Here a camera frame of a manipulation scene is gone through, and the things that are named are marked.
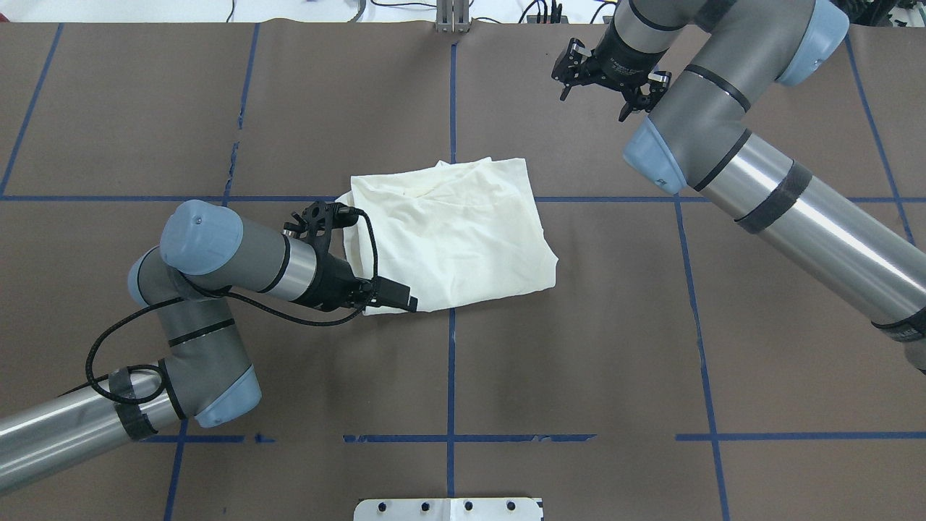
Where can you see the aluminium frame post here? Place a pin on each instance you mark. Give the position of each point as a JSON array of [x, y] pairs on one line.
[[453, 16]]

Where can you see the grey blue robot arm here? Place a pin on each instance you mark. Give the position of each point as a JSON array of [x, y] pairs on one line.
[[697, 70]]

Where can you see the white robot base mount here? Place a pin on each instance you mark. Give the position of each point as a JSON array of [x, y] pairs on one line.
[[473, 508]]

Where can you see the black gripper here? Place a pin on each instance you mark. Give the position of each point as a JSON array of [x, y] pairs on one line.
[[615, 61]]

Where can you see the cream white t-shirt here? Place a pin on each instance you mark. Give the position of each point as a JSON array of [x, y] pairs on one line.
[[455, 234]]

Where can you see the second grey blue robot arm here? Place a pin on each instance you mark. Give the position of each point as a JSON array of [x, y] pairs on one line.
[[207, 255]]

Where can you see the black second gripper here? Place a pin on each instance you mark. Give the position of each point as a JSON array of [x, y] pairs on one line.
[[334, 284]]

